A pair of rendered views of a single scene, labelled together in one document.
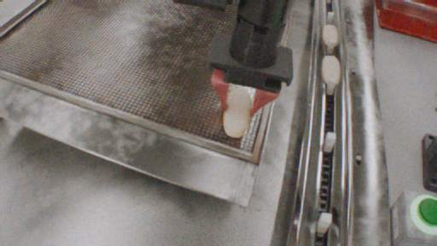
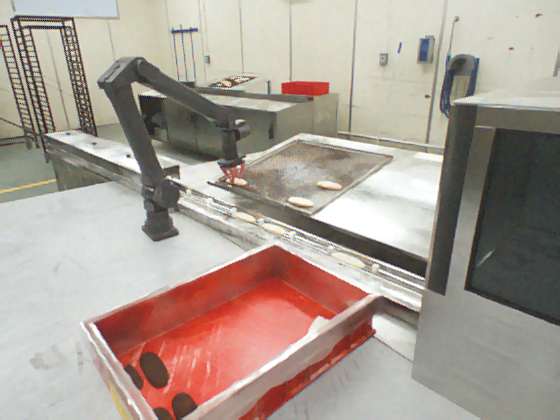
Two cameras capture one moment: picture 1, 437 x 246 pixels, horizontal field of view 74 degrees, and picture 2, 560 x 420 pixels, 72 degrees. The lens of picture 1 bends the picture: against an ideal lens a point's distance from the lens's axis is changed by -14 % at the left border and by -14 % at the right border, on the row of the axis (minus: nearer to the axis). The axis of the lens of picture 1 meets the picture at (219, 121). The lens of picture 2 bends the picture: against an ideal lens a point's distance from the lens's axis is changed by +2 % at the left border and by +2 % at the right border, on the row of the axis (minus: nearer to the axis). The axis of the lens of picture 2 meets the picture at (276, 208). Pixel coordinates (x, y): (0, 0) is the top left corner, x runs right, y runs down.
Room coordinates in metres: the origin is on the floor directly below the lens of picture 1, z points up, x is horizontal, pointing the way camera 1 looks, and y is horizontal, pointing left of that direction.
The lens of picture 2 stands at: (1.22, -1.19, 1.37)
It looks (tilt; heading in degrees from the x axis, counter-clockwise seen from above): 22 degrees down; 121
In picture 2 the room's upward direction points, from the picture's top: 1 degrees counter-clockwise
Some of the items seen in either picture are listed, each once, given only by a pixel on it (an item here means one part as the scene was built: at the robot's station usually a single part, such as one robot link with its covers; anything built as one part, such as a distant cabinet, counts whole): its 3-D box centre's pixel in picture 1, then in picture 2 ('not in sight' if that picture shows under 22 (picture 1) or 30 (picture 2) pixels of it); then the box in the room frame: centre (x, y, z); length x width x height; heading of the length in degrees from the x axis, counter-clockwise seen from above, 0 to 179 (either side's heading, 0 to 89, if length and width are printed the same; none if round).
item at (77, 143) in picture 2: not in sight; (101, 152); (-0.61, 0.08, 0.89); 1.25 x 0.18 x 0.09; 165
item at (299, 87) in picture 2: not in sight; (305, 87); (-1.01, 3.34, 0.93); 0.51 x 0.36 x 0.13; 169
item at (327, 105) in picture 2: not in sight; (304, 128); (-1.01, 3.34, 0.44); 0.70 x 0.55 x 0.87; 165
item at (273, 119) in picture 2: not in sight; (231, 118); (-2.08, 3.21, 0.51); 3.00 x 1.26 x 1.03; 165
